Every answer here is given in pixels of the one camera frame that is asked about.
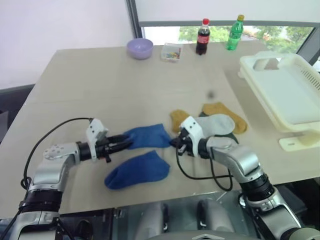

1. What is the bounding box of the cola bottle with red cap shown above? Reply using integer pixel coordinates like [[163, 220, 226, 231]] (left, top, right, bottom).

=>
[[195, 18, 211, 57]]

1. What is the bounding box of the dark side desk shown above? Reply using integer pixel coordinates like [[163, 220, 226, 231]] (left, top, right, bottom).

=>
[[0, 83, 36, 146]]

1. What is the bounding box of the purple plastic bowl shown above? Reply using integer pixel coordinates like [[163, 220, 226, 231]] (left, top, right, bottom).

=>
[[126, 38, 154, 61]]

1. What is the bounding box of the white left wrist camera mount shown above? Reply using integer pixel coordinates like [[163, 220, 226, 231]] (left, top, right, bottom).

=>
[[85, 118, 110, 161]]

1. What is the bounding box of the cream plastic tray under basket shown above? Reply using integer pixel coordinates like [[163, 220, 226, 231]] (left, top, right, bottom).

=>
[[278, 129, 320, 152]]

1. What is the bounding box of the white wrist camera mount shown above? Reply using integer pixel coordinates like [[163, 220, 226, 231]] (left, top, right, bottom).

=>
[[179, 115, 203, 158], [85, 118, 110, 161]]

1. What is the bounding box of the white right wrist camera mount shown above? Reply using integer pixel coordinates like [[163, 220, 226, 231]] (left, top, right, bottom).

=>
[[179, 115, 203, 158]]

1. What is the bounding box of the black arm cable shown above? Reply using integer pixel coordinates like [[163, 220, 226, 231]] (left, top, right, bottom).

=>
[[175, 147, 235, 192], [20, 117, 92, 191]]

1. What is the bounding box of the dark window frame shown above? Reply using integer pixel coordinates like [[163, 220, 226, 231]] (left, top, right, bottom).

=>
[[125, 0, 320, 68]]

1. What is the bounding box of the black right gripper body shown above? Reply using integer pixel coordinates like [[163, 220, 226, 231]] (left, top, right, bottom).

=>
[[175, 127, 195, 158]]

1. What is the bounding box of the green bottle with yellow cap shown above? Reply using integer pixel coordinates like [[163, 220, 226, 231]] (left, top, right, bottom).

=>
[[226, 14, 245, 51]]

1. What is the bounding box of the cream plastic basket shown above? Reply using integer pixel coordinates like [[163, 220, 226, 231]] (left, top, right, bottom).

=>
[[237, 50, 320, 133]]

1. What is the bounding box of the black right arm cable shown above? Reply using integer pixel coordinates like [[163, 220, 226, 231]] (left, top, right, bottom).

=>
[[175, 147, 235, 192]]

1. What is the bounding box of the blue sock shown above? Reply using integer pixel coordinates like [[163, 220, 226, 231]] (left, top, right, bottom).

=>
[[123, 123, 173, 151], [104, 149, 172, 191]]

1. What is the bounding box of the mustard yellow sock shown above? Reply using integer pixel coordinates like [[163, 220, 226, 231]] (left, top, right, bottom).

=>
[[170, 109, 191, 134], [201, 101, 249, 135]]

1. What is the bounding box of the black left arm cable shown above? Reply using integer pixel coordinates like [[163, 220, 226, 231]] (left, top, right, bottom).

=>
[[20, 117, 92, 191]]

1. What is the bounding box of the light grey sock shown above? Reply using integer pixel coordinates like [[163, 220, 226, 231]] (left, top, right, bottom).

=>
[[193, 113, 236, 137]]

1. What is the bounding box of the clear box of coloured clips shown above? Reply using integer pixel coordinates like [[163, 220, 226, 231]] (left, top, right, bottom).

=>
[[160, 42, 185, 62]]

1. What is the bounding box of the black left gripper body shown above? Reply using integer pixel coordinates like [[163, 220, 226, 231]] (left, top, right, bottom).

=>
[[95, 136, 115, 164]]

